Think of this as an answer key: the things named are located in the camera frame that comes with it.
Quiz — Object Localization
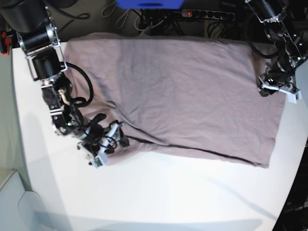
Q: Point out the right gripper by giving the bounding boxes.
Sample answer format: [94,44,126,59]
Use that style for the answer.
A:
[77,114,130,156]

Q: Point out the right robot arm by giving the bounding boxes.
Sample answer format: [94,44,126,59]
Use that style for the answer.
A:
[0,0,129,157]

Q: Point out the mauve pink t-shirt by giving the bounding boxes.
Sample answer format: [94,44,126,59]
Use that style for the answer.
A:
[64,33,285,168]

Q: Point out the red and black clamp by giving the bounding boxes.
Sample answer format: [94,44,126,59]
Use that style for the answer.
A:
[0,30,13,56]

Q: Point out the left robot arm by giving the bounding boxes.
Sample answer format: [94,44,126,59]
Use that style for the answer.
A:
[244,0,308,103]

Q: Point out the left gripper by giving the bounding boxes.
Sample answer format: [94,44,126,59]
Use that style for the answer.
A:
[259,64,295,97]

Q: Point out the black power strip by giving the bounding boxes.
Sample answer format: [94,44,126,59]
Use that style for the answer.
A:
[181,9,235,21]

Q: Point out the white looped cable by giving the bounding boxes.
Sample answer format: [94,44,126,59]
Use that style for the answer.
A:
[101,0,132,29]

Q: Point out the blue box at top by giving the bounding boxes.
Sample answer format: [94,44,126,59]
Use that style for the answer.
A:
[116,0,184,9]

